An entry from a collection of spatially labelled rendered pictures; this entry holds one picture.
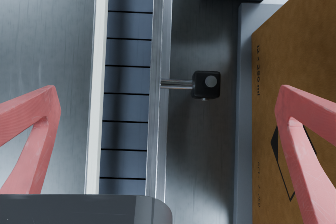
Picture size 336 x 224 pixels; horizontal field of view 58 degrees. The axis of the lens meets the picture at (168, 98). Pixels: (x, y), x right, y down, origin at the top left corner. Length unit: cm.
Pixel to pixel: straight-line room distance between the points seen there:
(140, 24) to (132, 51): 4
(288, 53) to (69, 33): 32
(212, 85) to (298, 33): 10
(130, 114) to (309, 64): 24
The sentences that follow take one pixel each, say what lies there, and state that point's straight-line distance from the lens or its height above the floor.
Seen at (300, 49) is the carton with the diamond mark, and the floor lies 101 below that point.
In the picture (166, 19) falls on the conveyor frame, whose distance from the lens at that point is 44.
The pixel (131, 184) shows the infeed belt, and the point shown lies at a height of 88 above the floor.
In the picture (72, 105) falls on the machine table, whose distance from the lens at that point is 49.
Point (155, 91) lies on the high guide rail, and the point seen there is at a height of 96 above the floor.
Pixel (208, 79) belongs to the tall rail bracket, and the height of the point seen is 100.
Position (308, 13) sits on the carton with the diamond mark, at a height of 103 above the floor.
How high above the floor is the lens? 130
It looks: 86 degrees down
